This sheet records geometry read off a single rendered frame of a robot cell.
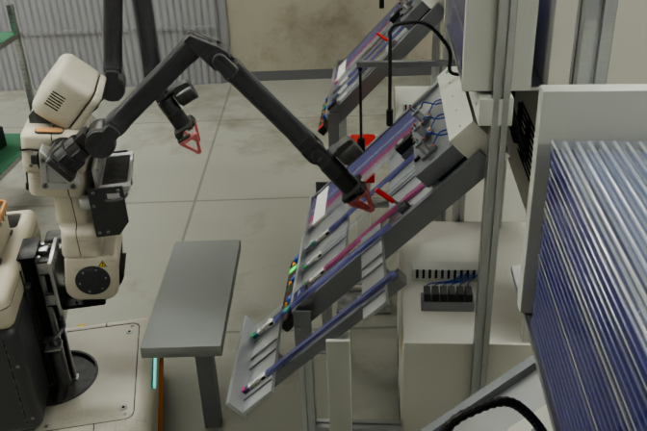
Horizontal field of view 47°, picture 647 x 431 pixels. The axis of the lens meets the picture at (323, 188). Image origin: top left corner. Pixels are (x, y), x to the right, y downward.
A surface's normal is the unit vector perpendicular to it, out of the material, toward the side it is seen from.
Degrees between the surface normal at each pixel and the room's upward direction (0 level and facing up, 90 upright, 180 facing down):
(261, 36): 90
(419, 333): 0
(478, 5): 90
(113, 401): 0
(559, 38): 90
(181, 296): 0
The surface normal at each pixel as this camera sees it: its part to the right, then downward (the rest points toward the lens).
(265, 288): -0.04, -0.88
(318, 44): 0.00, 0.46
